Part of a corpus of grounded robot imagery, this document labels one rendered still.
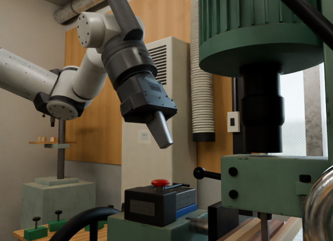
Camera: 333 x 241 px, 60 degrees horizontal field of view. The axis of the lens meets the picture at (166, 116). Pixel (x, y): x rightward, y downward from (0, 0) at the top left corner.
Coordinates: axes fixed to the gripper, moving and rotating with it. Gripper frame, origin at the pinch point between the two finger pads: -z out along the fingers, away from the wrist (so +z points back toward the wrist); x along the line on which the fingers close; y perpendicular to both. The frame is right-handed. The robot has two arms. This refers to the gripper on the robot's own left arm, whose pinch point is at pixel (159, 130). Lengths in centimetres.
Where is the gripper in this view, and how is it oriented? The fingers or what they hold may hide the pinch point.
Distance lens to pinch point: 49.4
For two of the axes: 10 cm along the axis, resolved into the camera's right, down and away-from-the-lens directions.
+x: -5.6, -0.7, -8.2
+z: -4.1, -8.4, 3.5
